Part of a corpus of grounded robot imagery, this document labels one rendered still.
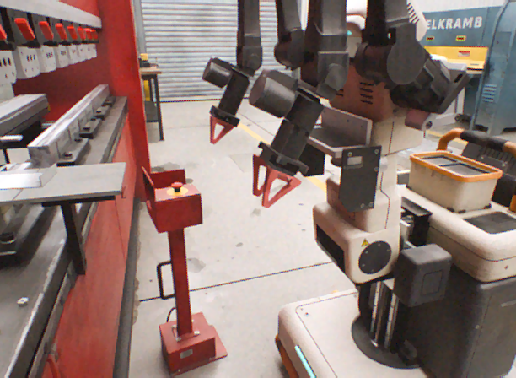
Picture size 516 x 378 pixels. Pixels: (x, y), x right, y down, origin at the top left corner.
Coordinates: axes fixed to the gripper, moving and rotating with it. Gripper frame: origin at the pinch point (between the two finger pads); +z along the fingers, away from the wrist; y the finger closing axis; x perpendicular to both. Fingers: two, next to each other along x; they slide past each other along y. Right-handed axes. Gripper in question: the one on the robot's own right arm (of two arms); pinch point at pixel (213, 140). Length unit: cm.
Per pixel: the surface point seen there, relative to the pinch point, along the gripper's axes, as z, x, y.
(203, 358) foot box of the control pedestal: 89, 39, -14
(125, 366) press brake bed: 101, 10, -18
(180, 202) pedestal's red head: 25.5, 2.2, -12.3
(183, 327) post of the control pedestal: 80, 27, -19
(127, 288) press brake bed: 101, 11, -70
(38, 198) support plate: 18, -35, 31
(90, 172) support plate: 13.9, -28.2, 19.1
